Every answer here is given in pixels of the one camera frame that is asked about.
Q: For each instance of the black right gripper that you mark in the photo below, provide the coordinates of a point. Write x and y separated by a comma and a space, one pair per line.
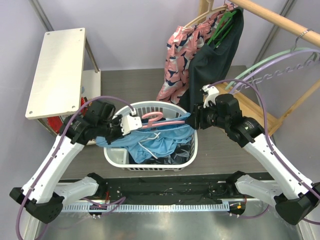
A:
198, 116

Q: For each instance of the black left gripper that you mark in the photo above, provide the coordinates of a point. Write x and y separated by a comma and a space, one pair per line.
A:
119, 135

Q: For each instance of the light blue shorts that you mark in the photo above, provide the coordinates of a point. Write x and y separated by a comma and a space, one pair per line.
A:
147, 143

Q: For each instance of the pink plastic hanger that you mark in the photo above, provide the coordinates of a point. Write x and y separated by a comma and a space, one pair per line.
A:
154, 119

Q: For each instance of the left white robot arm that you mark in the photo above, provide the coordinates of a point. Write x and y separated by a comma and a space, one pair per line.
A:
40, 196

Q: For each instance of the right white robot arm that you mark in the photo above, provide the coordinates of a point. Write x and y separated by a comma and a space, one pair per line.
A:
294, 196

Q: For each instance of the dark teal shorts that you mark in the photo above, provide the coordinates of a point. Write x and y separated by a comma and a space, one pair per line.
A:
212, 64

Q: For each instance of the pink floral shorts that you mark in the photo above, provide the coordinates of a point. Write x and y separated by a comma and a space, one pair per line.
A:
182, 47

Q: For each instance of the green plastic hanger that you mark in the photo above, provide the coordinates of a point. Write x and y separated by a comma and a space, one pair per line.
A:
223, 28

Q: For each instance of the mint green hanger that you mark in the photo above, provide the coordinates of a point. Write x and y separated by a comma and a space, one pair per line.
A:
247, 74

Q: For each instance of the beige wooden hanger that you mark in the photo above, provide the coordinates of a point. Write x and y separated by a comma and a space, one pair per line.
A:
205, 14

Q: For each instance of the lilac hanger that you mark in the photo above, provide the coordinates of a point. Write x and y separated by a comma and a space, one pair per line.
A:
285, 64

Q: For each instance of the white plastic laundry basket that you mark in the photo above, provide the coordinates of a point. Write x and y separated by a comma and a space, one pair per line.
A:
119, 157

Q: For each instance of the dark leaf-print garment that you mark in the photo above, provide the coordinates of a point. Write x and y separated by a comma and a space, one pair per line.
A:
180, 156

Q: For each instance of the navy blue garment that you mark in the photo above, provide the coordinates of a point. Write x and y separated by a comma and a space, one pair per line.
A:
131, 161

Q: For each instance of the red yellow box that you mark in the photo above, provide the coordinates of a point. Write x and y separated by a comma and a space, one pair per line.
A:
56, 122

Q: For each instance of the wooden clothes rack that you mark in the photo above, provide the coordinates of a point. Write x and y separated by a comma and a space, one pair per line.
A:
248, 106

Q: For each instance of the white side table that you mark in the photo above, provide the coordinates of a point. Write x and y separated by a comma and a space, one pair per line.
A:
60, 81

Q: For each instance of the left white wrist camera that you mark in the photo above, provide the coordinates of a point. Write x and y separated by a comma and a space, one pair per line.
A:
130, 123

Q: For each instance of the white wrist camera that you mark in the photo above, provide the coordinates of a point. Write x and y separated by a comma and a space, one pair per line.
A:
130, 123
210, 94

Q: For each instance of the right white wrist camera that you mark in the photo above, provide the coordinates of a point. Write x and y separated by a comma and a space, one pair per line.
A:
210, 94

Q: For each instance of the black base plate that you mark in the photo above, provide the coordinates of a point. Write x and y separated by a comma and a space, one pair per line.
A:
169, 190

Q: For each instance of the white slotted cable duct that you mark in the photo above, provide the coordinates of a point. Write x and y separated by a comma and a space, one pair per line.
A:
83, 207

